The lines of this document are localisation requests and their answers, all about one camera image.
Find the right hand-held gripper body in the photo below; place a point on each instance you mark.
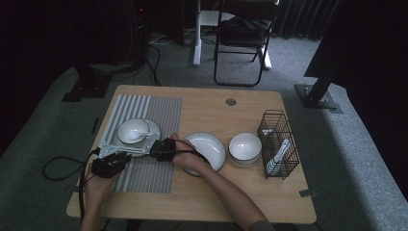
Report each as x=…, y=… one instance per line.
x=163, y=150

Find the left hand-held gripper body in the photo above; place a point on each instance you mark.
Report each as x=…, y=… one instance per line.
x=107, y=165

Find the white chopstick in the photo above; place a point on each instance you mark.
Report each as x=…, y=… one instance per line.
x=131, y=152
x=131, y=147

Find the white plate dark rim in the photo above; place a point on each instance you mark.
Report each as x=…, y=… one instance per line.
x=213, y=150
x=154, y=134

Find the white ceramic spoon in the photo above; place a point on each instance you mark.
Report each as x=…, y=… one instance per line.
x=279, y=154
x=134, y=136

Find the white bowl dark rim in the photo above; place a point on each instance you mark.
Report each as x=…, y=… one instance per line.
x=128, y=125
x=245, y=163
x=245, y=146

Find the person's left hand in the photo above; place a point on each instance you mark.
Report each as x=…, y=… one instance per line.
x=97, y=189

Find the person's right hand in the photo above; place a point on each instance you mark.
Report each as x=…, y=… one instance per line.
x=187, y=160

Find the black tape strip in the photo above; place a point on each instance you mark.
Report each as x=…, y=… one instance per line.
x=95, y=125

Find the grey striped placemat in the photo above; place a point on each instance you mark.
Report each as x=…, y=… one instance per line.
x=160, y=109

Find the black stand base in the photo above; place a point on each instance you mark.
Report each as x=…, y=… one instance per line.
x=89, y=86

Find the grey table grommet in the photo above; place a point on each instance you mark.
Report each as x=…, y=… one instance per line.
x=231, y=102

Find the bundle of white chopsticks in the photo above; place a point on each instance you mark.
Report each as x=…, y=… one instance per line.
x=267, y=131

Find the dark equipment rack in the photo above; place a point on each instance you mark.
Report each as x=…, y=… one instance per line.
x=139, y=32

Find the dark cloth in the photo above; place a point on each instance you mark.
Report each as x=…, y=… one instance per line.
x=243, y=30

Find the black folding chair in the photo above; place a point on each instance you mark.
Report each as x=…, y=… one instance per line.
x=250, y=9

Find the dark curtain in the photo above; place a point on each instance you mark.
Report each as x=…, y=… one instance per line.
x=301, y=19

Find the black stand with base plate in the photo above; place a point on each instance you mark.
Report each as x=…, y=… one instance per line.
x=320, y=86

